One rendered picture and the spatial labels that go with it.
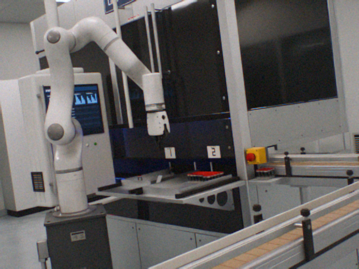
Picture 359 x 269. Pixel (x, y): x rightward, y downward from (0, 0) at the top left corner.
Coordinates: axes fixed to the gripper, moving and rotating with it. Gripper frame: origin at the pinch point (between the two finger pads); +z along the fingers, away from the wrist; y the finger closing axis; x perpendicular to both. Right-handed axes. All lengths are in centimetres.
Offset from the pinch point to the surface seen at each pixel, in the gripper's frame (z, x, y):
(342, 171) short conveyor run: 19, -50, -55
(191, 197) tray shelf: 22.7, -4.4, -11.0
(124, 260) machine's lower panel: 81, -39, 103
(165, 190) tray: 19.9, -2.1, 3.1
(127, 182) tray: 20, -13, 48
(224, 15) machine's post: -56, -39, -10
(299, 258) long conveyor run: 21, 42, -95
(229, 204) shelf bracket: 34, -37, -1
